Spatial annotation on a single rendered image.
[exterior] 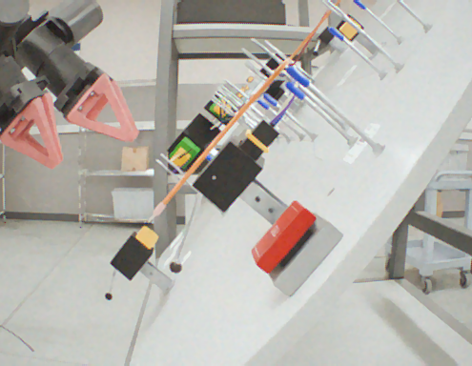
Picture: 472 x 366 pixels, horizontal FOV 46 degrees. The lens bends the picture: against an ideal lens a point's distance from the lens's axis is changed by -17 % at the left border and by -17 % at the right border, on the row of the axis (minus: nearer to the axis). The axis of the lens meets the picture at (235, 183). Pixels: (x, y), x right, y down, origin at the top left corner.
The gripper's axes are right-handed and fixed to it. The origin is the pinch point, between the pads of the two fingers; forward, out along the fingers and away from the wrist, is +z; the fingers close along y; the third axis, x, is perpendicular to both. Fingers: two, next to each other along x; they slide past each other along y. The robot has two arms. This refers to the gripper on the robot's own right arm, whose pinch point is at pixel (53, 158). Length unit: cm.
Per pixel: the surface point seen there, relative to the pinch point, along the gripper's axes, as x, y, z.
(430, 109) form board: -33.0, -16.3, 16.7
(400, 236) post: -16, 90, 65
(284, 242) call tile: -18.7, -20.8, 16.4
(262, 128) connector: -19.3, -1.1, 11.7
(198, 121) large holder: 2, 74, 10
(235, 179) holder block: -14.4, -2.1, 13.7
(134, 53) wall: 155, 735, -93
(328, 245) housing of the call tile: -20.9, -20.8, 18.4
